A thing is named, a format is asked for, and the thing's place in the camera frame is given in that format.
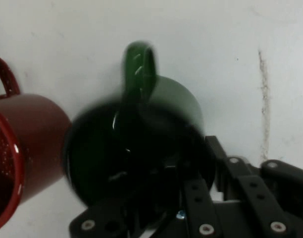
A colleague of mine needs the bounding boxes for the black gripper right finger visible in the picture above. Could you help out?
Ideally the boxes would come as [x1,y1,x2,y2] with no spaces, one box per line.
[204,135,303,238]

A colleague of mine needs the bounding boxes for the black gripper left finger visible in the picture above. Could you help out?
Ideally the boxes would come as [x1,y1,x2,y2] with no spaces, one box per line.
[68,177,224,238]

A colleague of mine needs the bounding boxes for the green enamel mug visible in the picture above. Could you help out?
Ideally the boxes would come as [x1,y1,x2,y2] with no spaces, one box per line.
[63,40,218,217]

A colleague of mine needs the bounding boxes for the red enamel mug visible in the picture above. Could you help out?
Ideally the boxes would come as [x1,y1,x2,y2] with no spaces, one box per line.
[0,54,73,224]

